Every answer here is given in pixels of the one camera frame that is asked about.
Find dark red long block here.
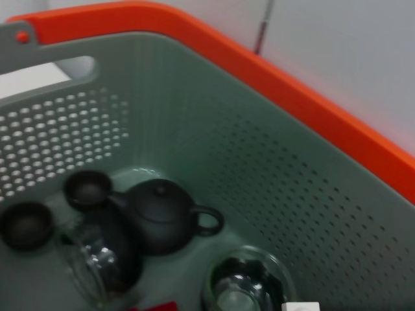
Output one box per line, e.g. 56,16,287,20
128,301,178,311

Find white building block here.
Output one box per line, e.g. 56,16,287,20
281,301,321,311

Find grey perforated storage bin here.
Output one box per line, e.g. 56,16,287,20
0,21,415,311

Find black clay teapot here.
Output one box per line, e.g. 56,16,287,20
108,178,225,257

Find small black clay cup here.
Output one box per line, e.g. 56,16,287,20
0,201,54,251
64,170,113,211

